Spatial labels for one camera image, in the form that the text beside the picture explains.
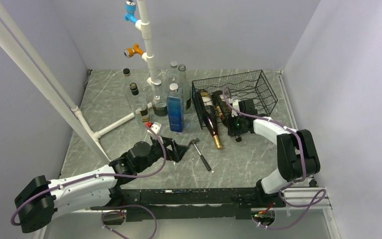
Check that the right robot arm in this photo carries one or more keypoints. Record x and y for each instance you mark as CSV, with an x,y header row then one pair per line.
x,y
296,153

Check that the clear bottle white label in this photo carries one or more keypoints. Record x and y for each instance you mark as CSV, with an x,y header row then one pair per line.
x,y
130,88

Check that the blue pipe nozzle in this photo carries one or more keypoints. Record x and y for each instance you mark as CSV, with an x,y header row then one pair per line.
x,y
130,7

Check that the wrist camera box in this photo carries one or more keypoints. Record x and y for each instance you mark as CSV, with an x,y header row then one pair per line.
x,y
155,127
235,105

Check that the small grey hammer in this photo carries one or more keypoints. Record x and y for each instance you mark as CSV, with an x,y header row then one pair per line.
x,y
193,143

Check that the black wire wine rack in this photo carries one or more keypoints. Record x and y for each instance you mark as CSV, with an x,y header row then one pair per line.
x,y
249,85

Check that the orange pipe nozzle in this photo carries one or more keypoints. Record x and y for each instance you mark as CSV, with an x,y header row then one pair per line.
x,y
130,52

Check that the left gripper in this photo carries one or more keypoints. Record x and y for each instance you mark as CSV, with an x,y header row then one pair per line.
x,y
177,150

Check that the green wine bottle silver cap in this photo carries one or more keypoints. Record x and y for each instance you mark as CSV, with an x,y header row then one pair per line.
x,y
225,114

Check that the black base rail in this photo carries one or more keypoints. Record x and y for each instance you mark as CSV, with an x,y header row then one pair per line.
x,y
238,203

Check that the clear bottle dark label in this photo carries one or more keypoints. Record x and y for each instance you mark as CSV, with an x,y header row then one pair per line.
x,y
159,101

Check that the clear frosted wine bottle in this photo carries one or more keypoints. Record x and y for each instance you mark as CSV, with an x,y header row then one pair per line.
x,y
186,87

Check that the red wine bottle gold cap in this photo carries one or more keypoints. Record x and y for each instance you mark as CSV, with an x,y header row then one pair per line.
x,y
209,116

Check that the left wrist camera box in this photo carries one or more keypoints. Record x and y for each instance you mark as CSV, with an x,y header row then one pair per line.
x,y
155,127

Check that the white pvc pipe frame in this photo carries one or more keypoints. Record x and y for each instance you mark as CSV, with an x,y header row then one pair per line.
x,y
16,45

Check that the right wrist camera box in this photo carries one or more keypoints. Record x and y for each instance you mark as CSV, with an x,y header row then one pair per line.
x,y
235,105

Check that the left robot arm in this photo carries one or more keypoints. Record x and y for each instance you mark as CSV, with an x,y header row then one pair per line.
x,y
43,200

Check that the blue label clear bottle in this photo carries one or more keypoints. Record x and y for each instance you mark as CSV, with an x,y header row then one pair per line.
x,y
175,106

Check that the round clear glass bottle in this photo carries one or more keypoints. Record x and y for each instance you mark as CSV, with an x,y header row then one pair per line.
x,y
172,74

